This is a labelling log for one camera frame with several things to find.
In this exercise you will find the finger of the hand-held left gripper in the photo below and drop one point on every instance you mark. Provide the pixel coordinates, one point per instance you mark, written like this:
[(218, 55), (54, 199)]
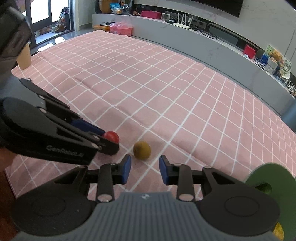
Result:
[(108, 148), (89, 127)]

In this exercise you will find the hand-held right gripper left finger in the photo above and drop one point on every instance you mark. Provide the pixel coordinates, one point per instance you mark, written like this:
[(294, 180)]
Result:
[(126, 168)]

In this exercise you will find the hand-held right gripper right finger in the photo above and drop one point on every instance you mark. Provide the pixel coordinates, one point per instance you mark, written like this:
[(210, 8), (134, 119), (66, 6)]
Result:
[(164, 170)]

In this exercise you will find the red tomato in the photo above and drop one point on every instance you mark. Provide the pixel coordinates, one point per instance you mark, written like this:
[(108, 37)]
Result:
[(112, 135)]

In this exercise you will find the small brown longan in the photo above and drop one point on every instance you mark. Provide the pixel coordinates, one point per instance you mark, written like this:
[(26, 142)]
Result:
[(141, 150)]

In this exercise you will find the green cucumber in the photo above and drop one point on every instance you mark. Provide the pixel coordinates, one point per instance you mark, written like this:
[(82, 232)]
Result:
[(264, 188)]

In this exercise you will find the green colander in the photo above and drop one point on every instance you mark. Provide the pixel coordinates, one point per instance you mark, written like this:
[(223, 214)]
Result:
[(286, 208)]

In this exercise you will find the yellow-green guava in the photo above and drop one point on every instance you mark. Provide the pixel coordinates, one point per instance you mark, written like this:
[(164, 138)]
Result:
[(278, 231)]

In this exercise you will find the beige paper cup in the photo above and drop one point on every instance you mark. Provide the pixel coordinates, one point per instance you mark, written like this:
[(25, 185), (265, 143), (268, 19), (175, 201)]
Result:
[(24, 58)]

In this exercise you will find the person's left leg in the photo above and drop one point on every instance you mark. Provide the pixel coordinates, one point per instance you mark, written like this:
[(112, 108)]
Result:
[(7, 204)]

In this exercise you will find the pink checked blanket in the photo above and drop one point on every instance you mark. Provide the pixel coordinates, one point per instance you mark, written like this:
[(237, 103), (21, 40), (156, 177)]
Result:
[(161, 92)]

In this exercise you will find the orange box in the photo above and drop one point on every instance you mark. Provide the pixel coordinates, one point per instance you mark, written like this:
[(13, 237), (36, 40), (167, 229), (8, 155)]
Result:
[(101, 27)]

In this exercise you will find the pink storage box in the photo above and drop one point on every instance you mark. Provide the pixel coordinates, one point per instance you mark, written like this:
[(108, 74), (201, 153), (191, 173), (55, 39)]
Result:
[(120, 29)]

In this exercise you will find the brown vase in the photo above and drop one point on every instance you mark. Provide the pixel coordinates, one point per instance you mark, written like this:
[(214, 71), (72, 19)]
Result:
[(105, 7)]

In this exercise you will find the blue snack bag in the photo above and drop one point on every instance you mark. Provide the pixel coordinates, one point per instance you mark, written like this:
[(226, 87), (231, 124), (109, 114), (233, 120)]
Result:
[(115, 8)]

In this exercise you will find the flat pink box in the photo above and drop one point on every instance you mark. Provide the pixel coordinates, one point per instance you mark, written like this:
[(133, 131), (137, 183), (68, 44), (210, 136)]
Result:
[(150, 14)]

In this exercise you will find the marble television console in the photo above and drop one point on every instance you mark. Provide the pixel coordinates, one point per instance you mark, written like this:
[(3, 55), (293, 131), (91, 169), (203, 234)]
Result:
[(208, 46)]

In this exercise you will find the small white display clock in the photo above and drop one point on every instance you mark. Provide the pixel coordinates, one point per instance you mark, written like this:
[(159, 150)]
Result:
[(165, 16)]

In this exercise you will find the white router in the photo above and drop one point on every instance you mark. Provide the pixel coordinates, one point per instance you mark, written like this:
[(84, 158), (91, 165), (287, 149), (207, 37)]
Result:
[(181, 24)]

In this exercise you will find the red box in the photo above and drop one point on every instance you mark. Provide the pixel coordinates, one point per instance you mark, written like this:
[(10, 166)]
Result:
[(249, 51)]

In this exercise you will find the black and white figurines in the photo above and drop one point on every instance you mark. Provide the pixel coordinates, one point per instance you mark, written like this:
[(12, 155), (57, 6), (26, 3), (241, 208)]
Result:
[(291, 88)]

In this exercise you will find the teddy bear bouquet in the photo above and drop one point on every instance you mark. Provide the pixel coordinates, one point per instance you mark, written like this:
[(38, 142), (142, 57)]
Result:
[(275, 59)]

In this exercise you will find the picture calendar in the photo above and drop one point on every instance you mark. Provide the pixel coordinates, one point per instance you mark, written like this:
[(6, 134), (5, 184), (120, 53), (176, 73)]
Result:
[(268, 49)]

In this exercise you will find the wall television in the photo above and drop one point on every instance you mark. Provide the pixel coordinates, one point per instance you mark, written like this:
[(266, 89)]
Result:
[(219, 7)]

